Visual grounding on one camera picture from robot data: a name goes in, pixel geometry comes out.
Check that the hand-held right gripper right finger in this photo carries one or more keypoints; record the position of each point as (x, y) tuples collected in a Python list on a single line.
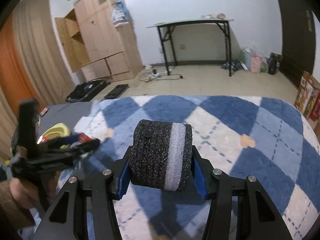
[(200, 177)]

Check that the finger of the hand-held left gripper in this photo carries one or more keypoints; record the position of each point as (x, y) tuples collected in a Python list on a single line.
[(85, 147), (67, 140)]

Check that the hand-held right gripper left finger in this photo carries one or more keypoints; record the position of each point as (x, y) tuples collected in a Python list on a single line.
[(123, 180)]

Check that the yellow plastic basin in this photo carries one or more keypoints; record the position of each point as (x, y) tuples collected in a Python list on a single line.
[(58, 130)]

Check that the black foam roll white band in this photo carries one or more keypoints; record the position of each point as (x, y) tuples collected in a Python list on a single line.
[(155, 155)]

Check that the person's left forearm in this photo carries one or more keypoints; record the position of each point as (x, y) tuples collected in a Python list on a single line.
[(10, 205)]

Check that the person's left hand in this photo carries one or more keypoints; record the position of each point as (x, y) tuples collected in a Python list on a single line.
[(25, 192)]

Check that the white cloth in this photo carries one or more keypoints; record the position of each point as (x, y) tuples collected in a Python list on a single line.
[(85, 123)]

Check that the grey bed sheet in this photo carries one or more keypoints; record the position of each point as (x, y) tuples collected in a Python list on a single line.
[(62, 112)]

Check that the open black suitcase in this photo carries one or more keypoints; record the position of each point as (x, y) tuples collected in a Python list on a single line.
[(85, 90)]

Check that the blue checkered fleece blanket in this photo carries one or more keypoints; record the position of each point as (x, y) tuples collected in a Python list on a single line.
[(225, 120)]

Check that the black foam tray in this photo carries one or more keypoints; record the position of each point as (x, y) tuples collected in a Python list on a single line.
[(116, 91)]

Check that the orange curtain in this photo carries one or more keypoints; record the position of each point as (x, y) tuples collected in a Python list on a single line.
[(15, 62)]

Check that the beige curtain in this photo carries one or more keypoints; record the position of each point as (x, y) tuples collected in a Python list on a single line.
[(45, 55)]

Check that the wooden wardrobe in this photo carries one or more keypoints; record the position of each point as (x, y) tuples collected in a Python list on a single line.
[(105, 30)]

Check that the plaid cloth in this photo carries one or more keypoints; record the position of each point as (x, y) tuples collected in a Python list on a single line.
[(232, 65)]

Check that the pink gift bag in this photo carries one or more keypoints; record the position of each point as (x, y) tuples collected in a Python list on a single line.
[(255, 63)]

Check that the green plastic bag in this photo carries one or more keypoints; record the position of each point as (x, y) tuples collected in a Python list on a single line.
[(264, 67)]

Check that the light blue bag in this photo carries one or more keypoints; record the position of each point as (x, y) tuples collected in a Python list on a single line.
[(246, 57)]

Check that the red fire extinguisher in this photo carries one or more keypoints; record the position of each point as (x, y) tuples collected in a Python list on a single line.
[(315, 112)]

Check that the black bag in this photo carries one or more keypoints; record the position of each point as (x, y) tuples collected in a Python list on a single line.
[(273, 63)]

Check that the white printed hanging bag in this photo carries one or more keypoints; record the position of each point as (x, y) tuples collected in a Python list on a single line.
[(120, 15)]

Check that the printed cardboard box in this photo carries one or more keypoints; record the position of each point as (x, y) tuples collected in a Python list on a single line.
[(306, 90)]

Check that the black folding table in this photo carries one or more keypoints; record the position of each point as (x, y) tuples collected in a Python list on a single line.
[(190, 22)]

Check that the small white cup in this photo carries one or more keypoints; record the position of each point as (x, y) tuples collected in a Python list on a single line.
[(207, 16)]

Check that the clear jar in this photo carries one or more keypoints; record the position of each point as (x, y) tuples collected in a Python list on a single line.
[(221, 15)]

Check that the dark brown door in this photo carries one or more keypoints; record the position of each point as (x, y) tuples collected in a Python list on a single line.
[(295, 30)]

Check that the wall socket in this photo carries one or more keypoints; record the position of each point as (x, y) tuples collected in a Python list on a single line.
[(183, 46)]

